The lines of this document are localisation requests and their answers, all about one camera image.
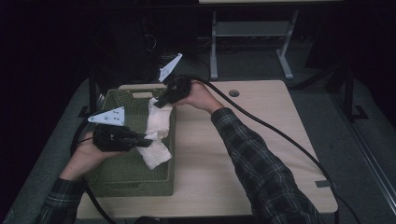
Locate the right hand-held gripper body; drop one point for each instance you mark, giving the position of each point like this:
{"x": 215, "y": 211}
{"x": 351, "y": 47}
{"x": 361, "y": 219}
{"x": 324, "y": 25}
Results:
{"x": 177, "y": 88}

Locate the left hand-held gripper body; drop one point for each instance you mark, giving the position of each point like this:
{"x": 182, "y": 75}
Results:
{"x": 113, "y": 138}

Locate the white bear-print baby garment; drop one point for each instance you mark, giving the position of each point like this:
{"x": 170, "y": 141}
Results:
{"x": 157, "y": 124}

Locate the green woven basket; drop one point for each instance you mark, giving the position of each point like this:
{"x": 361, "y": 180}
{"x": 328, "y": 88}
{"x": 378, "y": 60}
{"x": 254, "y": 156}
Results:
{"x": 130, "y": 177}

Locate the person's right hand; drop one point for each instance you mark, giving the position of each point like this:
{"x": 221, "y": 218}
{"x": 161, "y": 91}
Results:
{"x": 202, "y": 98}

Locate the person's left hand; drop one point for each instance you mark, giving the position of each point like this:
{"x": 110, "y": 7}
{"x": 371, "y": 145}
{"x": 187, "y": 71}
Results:
{"x": 82, "y": 158}

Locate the black metal stand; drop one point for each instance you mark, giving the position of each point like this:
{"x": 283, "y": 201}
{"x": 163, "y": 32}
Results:
{"x": 348, "y": 93}
{"x": 92, "y": 93}

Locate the grey metal floor rail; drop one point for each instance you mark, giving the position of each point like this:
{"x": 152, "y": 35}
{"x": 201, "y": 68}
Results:
{"x": 372, "y": 165}
{"x": 99, "y": 101}

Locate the grey metal frame table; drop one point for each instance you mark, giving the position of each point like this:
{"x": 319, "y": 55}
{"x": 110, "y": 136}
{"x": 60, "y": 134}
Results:
{"x": 213, "y": 46}

